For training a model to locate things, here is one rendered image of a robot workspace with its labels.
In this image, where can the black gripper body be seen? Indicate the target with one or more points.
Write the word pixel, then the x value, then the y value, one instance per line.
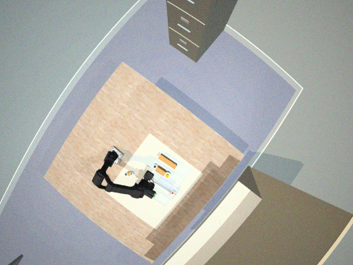
pixel 148 175

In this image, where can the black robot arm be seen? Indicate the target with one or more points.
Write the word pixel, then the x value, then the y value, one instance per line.
pixel 137 191

